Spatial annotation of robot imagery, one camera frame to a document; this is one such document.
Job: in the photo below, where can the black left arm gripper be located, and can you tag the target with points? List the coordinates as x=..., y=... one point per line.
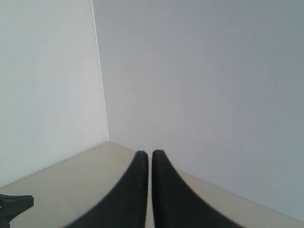
x=12, y=206

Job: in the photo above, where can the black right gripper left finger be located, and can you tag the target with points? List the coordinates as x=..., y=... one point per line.
x=125, y=205

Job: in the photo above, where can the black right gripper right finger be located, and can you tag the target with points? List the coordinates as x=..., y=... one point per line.
x=175, y=204

